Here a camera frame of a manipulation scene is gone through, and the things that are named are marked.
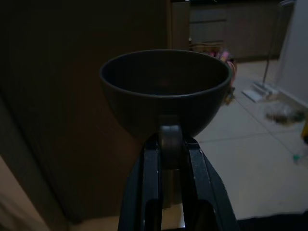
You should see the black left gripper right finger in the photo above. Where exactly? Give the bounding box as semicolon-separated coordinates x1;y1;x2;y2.
180;136;240;231

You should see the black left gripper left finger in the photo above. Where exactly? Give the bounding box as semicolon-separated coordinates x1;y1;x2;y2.
117;133;165;231

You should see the dark round mug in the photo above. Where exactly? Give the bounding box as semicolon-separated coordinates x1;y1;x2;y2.
99;49;233;170

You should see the stainless steel fridge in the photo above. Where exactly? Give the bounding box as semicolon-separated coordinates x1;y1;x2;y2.
0;0;174;226

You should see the black floor mat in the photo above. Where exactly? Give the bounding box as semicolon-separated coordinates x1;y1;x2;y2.
237;211;308;231

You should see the clear bag of items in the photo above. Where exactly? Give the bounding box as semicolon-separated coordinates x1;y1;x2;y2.
264;103;305;126

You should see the white flat mop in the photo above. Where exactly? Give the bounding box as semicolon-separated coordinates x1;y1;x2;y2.
242;39;281;103

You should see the pink colourful bag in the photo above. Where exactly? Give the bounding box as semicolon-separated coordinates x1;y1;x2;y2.
190;42;238;106

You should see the brown kitchen cabinet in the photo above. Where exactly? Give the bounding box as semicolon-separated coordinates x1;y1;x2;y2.
172;0;295;61

